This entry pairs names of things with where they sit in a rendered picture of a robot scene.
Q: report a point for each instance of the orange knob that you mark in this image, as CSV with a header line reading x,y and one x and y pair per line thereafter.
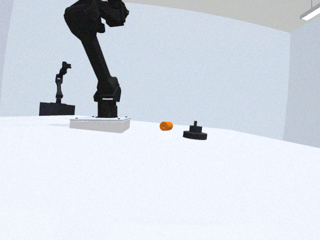
x,y
166,126

